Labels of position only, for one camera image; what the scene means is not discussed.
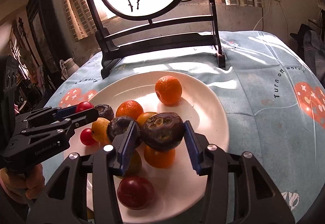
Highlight red cherry tomato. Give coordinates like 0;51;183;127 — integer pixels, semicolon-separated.
80;128;98;146
75;101;94;113

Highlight greenish yellow mandarin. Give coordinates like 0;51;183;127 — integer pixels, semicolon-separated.
117;150;142;179

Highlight yellow round fruit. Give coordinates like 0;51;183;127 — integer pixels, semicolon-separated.
91;117;111;144

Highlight dark red plum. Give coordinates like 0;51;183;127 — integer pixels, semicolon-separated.
116;176;155;210

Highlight orange mandarin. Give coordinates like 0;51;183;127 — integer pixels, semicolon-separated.
116;100;144;119
144;146;176;169

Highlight large textured orange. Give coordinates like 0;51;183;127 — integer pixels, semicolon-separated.
155;76;182;105

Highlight dark wrinkled passion fruit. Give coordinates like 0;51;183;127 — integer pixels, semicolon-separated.
95;104;115;122

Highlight yellow-orange mandarin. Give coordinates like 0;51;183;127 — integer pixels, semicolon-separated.
137;112;157;127

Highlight person's left hand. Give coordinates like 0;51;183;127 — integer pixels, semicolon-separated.
1;164;45;204

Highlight white oval plate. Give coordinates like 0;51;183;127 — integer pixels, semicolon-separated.
63;70;230;224

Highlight white ceramic jug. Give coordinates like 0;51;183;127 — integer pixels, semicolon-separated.
60;58;79;80

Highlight light blue printed tablecloth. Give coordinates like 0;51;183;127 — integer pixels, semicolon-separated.
47;31;324;223

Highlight left checked curtain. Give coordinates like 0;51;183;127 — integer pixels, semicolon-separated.
62;0;96;42

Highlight black framed round painted screen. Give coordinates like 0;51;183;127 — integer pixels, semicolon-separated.
86;0;225;78

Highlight pile of grey clothes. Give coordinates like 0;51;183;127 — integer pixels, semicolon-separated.
303;30;325;84

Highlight dark framed wall painting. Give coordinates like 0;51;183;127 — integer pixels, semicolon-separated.
26;0;69;75

